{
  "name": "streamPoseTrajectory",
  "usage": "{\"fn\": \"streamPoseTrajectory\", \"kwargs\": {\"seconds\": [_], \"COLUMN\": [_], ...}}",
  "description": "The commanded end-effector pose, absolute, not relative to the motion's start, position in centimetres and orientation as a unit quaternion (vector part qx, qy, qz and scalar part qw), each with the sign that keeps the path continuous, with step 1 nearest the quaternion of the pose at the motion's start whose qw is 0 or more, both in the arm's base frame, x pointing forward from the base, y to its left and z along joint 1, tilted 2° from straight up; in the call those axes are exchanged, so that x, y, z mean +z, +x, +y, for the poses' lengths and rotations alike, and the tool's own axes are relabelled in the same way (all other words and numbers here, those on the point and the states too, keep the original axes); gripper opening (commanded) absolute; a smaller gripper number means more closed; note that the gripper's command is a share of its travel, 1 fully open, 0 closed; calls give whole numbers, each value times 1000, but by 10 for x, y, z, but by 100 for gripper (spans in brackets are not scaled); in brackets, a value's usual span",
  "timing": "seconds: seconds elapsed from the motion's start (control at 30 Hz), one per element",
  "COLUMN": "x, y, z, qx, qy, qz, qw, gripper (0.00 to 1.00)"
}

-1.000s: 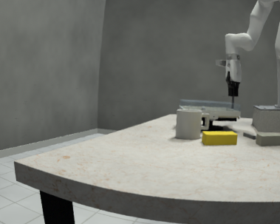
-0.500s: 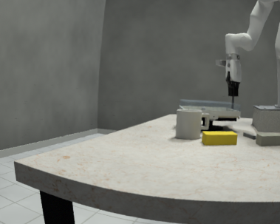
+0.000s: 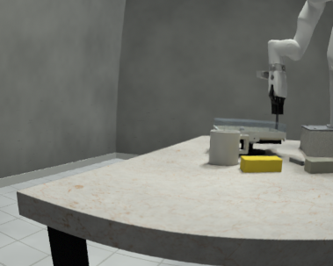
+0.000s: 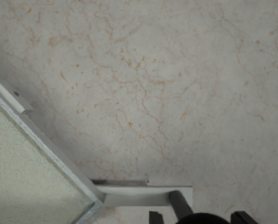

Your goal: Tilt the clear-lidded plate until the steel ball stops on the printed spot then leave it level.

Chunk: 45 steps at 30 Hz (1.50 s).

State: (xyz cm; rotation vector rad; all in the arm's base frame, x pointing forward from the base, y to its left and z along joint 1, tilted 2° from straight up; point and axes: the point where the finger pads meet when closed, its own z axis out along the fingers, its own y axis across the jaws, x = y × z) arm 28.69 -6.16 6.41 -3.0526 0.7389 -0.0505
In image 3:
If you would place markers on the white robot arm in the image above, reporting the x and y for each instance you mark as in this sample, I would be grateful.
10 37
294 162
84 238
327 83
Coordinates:
295 49

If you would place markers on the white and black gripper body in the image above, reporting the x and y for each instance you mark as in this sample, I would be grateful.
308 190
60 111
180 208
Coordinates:
278 79

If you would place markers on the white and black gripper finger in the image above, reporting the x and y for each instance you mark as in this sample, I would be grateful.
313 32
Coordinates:
281 103
274 102

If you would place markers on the yellow rectangular block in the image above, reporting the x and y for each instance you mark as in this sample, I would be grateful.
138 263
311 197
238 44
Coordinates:
255 164

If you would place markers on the white mug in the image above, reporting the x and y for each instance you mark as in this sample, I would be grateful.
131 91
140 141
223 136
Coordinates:
224 147

